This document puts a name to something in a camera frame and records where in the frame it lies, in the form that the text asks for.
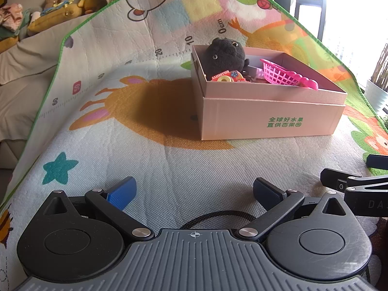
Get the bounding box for brown bear plush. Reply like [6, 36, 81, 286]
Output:
[41, 0, 63, 14]

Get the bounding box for pink plastic basket scoop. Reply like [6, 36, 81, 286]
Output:
[259, 58, 319, 92]

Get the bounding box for black plush toy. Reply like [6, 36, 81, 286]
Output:
[204, 37, 251, 81]

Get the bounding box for black window frame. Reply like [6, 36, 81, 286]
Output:
[289, 0, 334, 43]

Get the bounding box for green cloth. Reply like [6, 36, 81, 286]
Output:
[0, 9, 41, 41]

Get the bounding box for colourful charm keychain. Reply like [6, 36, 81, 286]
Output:
[209, 70, 247, 83]

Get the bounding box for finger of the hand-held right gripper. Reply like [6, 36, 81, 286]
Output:
[320, 168, 388, 193]
[365, 154, 388, 171]

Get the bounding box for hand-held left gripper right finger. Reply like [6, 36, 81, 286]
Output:
[237, 177, 349, 240]

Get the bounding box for crumpled pink cloth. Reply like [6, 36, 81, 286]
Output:
[0, 3, 23, 23]

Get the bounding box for pink cardboard box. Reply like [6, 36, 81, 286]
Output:
[190, 44, 348, 141]

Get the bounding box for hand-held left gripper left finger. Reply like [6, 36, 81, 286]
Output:
[39, 176, 155, 240]

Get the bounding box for palm in white pot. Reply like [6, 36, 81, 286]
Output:
[364, 41, 388, 114]

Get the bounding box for beige sofa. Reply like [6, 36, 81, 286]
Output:
[0, 15, 100, 170]

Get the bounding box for black braided cord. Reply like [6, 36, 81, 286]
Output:
[179, 210, 258, 231]

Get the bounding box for cartoon play mat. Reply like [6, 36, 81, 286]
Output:
[0, 0, 388, 291]

